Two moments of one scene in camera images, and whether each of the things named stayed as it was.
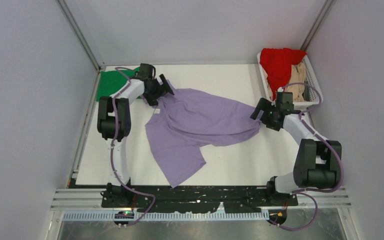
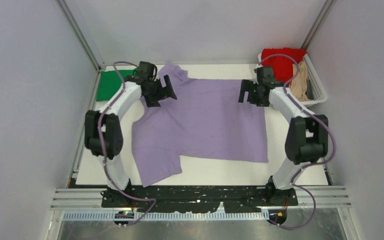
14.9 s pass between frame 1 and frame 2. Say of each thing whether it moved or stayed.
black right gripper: moved
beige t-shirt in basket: stayed
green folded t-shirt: stayed
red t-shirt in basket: stayed
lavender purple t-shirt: moved
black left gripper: stayed
